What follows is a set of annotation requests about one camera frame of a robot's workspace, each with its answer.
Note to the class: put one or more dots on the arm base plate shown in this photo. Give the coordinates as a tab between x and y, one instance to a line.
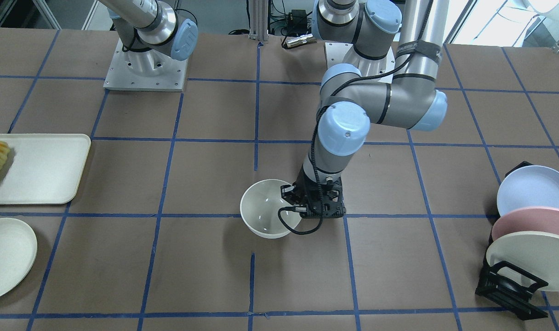
145	71
342	58

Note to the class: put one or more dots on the pink plate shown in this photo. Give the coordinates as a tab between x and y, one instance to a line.
534	218

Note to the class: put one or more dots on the lavender blue plate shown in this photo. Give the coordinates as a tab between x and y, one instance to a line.
529	186

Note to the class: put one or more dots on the cream rectangular tray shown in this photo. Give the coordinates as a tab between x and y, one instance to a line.
43	169

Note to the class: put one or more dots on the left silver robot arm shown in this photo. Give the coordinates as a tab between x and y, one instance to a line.
387	77

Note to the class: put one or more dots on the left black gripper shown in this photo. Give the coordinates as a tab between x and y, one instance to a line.
303	185

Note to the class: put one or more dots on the aluminium frame post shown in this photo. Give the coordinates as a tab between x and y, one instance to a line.
258	20

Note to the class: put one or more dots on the cream round plate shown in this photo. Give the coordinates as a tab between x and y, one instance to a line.
18	249

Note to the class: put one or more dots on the cream ceramic bowl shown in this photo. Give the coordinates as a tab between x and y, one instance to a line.
259	208

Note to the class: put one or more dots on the cream plate in rack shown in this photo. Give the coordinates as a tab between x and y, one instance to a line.
536	252

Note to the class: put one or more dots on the black dish rack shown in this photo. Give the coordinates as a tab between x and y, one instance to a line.
511	287

